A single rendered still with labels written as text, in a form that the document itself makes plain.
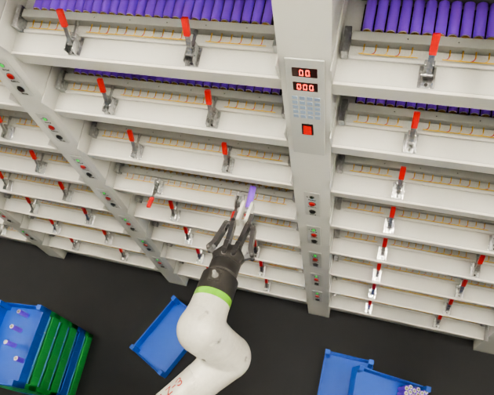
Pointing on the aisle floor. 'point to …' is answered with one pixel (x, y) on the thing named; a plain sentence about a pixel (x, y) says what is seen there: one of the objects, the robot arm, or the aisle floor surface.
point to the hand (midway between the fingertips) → (245, 213)
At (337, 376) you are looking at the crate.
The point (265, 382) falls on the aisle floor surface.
